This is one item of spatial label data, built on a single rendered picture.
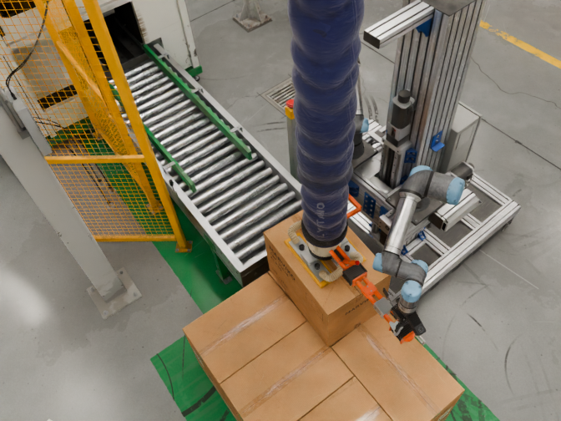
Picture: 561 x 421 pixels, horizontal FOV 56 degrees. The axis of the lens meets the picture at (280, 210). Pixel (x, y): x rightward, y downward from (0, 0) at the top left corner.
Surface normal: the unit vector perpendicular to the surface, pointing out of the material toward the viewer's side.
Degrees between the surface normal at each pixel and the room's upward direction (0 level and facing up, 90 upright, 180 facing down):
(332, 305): 0
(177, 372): 0
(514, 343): 0
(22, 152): 90
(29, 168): 90
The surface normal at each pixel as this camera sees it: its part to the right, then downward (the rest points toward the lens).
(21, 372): -0.06, -0.59
